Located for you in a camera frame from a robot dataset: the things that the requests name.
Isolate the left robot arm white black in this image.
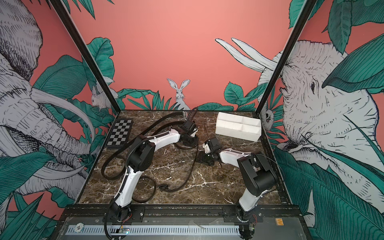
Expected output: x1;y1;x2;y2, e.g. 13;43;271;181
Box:
112;120;198;211

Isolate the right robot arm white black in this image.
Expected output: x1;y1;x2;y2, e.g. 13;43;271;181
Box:
202;138;278;212

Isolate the white foam storage box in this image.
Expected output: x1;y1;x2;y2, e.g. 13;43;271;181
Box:
215;112;262;142

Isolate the black white checkerboard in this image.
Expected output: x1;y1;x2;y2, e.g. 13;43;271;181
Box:
106;119;133;149

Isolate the black belt upper long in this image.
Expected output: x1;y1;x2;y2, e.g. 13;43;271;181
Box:
100;111;184;181

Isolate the orange label sticker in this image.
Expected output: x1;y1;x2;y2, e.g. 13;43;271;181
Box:
275;218;284;226

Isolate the white slotted cable duct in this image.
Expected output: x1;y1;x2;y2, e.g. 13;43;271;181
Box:
65;225;240;237

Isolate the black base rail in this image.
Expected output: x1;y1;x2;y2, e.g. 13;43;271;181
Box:
60;204;303;223

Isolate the right black frame post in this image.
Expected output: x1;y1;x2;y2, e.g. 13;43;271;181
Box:
255;0;317;117

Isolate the black frame post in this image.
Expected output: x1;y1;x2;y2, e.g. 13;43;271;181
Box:
255;0;317;117
50;0;121;115

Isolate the left black frame post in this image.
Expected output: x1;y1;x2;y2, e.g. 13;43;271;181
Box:
50;0;121;115

